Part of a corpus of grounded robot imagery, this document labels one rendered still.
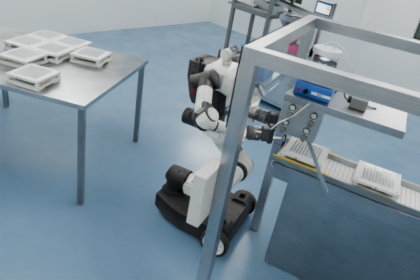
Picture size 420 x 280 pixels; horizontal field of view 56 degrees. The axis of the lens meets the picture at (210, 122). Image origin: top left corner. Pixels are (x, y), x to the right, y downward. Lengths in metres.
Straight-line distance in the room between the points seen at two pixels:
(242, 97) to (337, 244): 1.38
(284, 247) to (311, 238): 0.21
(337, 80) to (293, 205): 1.29
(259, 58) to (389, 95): 0.45
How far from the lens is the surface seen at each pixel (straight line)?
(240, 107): 1.53
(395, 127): 2.15
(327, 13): 5.01
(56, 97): 2.74
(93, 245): 2.80
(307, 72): 1.41
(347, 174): 2.49
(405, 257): 2.59
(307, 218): 2.56
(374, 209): 2.38
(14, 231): 2.96
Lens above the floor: 1.99
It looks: 27 degrees down
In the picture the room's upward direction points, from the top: 10 degrees clockwise
